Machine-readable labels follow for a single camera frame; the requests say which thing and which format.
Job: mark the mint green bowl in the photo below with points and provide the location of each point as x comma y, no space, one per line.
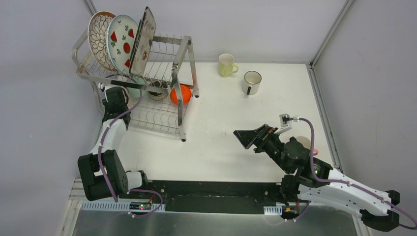
136,93

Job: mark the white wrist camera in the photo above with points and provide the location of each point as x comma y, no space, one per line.
285,123
101,86

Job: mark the square flower pattern plate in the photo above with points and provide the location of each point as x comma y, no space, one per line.
142,43

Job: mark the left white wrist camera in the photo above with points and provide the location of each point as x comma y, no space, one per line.
101,86

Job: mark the pink cup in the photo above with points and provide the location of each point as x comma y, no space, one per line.
306,143

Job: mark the watermelon pattern round plate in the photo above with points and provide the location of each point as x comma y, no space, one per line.
121,34

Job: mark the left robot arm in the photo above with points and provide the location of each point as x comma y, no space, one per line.
101,171

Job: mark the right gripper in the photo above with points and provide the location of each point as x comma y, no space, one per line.
248,137

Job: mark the floral petal brown-rim plate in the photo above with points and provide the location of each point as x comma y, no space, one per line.
97,31

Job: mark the yellow mug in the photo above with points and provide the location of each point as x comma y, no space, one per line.
226,65

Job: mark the stainless steel dish rack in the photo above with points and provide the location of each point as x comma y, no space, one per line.
171,60

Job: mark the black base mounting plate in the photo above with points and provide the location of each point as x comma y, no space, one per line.
223,197

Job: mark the orange plastic bowl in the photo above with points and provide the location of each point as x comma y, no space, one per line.
186,95

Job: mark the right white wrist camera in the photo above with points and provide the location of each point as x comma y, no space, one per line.
285,123

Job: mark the white mug dark rim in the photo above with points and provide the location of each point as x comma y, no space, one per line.
251,82

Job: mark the aluminium frame rail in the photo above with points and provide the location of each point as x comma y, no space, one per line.
324,118

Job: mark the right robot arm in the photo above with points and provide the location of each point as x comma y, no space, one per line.
313,180

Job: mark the brown patterned small bowl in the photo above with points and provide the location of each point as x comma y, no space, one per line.
158,95

